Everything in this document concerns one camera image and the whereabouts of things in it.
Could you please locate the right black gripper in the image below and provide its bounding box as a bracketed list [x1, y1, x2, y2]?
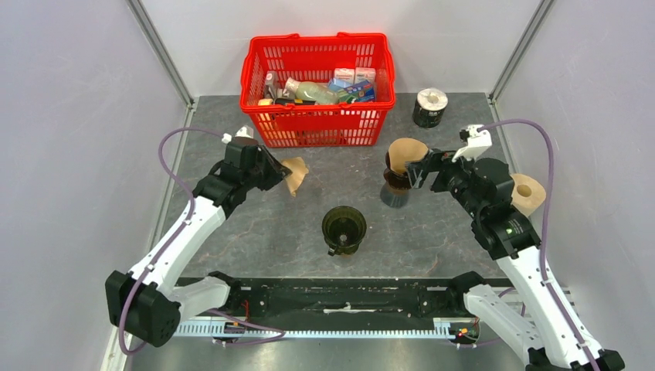
[404, 146, 484, 219]

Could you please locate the brown dripper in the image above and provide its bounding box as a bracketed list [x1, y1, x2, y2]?
[383, 164, 413, 190]

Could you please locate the brown paper coffee filter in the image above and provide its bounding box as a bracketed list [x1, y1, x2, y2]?
[388, 138, 429, 175]

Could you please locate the dark dripper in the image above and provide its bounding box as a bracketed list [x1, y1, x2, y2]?
[321, 206, 368, 257]

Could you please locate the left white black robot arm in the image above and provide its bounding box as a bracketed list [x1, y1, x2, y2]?
[105, 138, 292, 347]

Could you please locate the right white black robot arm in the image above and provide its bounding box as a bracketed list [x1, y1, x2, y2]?
[406, 151, 626, 370]

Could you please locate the black wrapped paper roll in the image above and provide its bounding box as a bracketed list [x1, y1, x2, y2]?
[412, 87, 448, 128]

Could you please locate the red plastic shopping basket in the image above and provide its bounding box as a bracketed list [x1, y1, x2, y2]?
[239, 32, 395, 148]

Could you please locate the clear plastic bottle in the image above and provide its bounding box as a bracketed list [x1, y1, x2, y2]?
[285, 77, 338, 105]

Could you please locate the small grey pouch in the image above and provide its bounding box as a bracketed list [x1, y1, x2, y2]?
[264, 70, 279, 100]

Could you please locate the blue green box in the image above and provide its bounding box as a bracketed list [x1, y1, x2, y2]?
[327, 78, 375, 104]

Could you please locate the white pink carton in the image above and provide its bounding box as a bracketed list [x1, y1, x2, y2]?
[354, 67, 376, 84]
[334, 68, 355, 85]

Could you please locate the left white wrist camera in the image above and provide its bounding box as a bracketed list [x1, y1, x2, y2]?
[222, 125, 259, 149]

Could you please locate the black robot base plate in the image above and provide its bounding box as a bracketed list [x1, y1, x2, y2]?
[219, 271, 511, 332]

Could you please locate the slotted white cable duct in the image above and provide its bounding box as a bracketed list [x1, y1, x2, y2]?
[173, 317, 456, 340]

